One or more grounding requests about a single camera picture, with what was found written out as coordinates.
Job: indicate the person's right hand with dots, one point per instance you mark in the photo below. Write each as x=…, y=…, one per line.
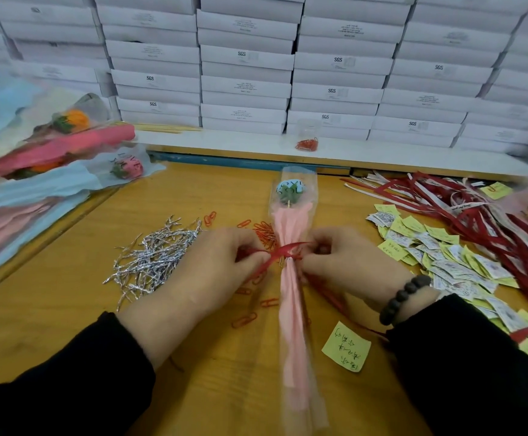
x=359, y=263

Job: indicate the pile of flowers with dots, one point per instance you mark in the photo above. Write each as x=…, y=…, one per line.
x=28, y=181

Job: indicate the long white board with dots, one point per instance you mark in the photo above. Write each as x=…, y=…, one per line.
x=400, y=151

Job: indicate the small bag of red clips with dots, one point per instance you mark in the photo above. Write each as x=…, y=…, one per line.
x=307, y=144

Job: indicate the pile of red ribbons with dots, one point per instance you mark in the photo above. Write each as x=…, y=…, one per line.
x=482, y=218

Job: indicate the person's left forearm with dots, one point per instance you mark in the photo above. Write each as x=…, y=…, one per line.
x=60, y=381

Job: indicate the wall of stacked white boxes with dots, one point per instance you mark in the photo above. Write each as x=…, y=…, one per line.
x=246, y=59

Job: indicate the person's left hand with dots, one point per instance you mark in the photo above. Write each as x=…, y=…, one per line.
x=196, y=281

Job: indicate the pile of silver twist ties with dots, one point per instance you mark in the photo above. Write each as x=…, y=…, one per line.
x=155, y=254

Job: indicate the pile of orange paper clips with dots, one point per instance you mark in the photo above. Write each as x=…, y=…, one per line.
x=264, y=233

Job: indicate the wooden sticks bundle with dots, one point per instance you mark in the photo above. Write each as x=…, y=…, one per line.
x=169, y=128

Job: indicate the single red ribbon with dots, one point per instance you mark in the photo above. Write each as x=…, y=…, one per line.
x=278, y=254

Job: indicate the blue flower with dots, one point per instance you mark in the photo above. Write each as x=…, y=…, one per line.
x=291, y=213

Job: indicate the pile of yellow white tags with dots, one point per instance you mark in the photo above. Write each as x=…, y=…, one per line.
x=446, y=263

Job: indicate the person's right forearm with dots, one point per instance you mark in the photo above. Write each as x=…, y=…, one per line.
x=477, y=372

